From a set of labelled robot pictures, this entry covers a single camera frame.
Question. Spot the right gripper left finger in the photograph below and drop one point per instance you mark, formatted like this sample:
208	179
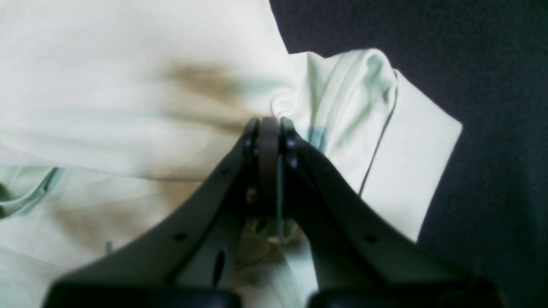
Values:
187	260

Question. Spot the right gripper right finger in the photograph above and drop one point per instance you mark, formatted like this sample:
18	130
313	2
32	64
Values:
360	261

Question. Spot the light green T-shirt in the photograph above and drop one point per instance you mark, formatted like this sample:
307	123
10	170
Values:
114	111

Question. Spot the black table cloth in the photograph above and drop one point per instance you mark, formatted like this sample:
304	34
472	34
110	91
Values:
485	62

